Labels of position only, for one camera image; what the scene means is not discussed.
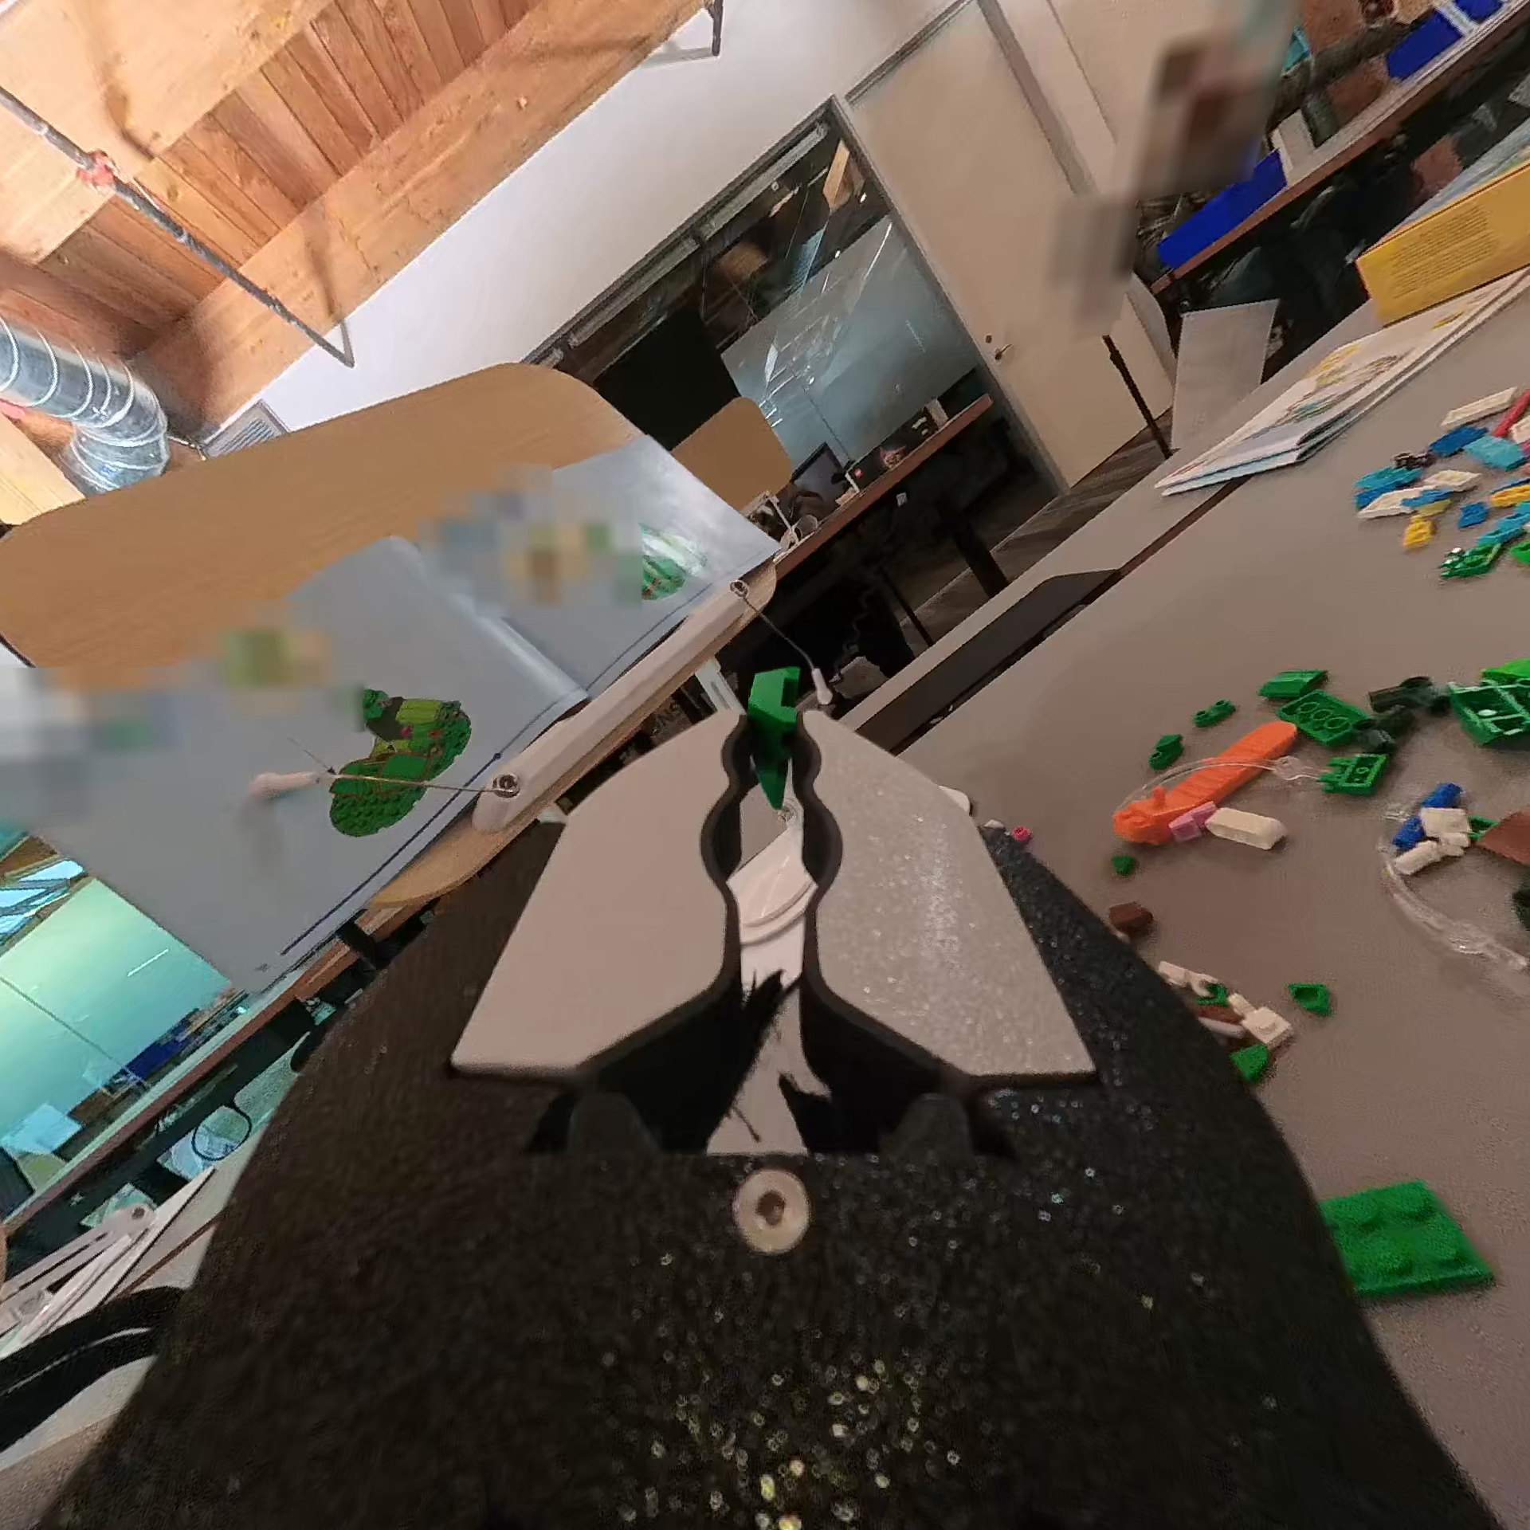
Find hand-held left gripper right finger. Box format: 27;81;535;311
799;710;1099;1154

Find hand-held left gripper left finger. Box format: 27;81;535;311
449;710;783;1154

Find green curved slope lego piece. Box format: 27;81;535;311
745;665;806;815

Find open lego instruction booklet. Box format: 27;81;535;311
0;434;783;994

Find green lego plate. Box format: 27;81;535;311
1317;1180;1498;1301

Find pile of colourful lego pieces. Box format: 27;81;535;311
1350;386;1530;582

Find yellow lego box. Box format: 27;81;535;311
1353;153;1530;327

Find orange brick separator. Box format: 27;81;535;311
1113;721;1300;846

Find scattered green and brown bricks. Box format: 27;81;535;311
1107;654;1530;1087

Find long wooden desk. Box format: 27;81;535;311
742;394;1017;647

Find transparent curved plastic piece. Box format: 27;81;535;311
1384;782;1530;988

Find wooden book stand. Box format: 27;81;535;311
0;362;974;952

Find glass partition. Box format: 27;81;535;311
525;102;1066;564

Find white paper sheet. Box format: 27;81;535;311
1169;299;1280;448

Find stacked closed instruction booklets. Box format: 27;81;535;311
1155;274;1530;498

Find white door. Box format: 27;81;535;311
842;0;1178;491

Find blue storage bin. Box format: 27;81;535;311
1384;0;1510;77
1155;153;1288;271

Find black ceiling pipe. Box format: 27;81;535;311
0;86;359;369

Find white metal frame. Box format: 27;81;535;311
0;1200;223;1346

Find silver ventilation duct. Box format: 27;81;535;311
0;313;172;493

